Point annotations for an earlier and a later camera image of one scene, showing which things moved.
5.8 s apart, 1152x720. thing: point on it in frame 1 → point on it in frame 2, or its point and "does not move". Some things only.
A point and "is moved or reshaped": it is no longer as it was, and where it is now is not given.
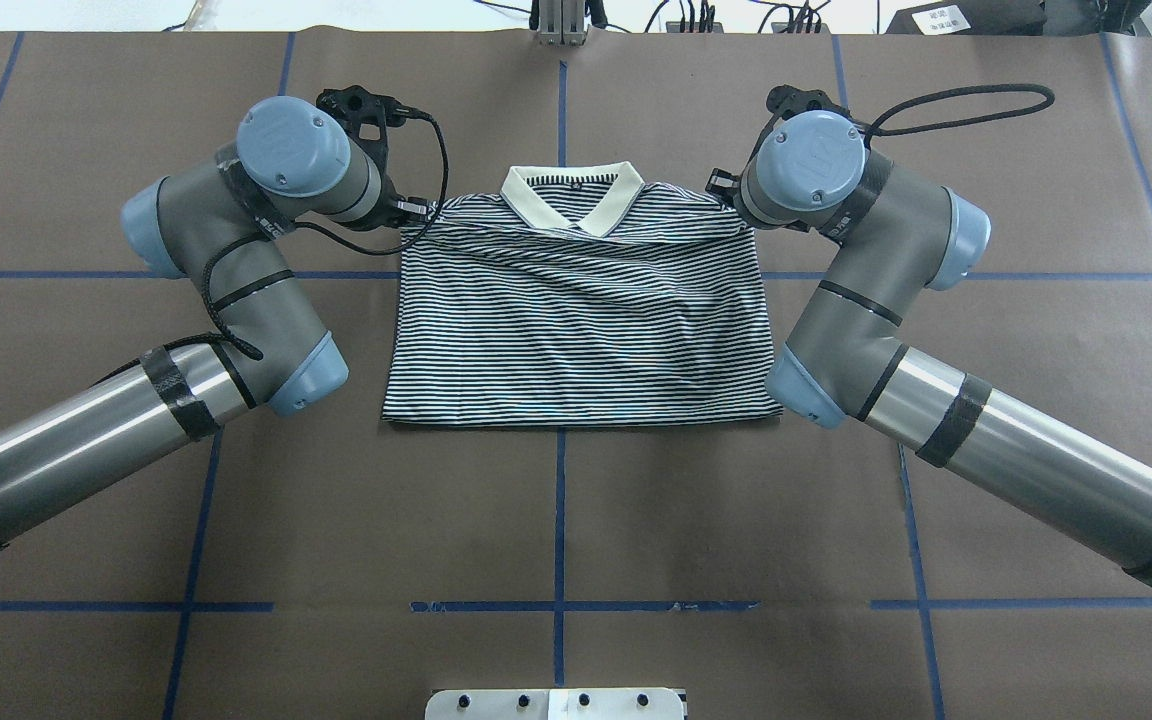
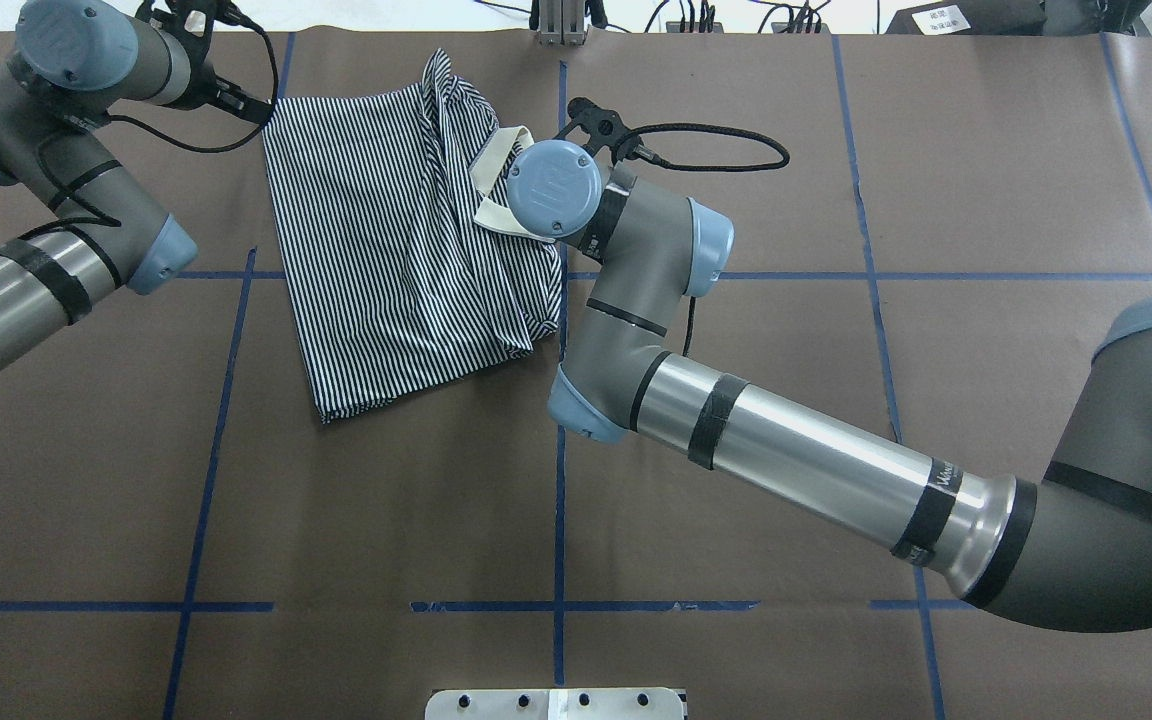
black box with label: [971, 17] does not move
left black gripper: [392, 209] → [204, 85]
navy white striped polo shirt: [582, 295] is moved or reshaped
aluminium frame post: [561, 23] does not move
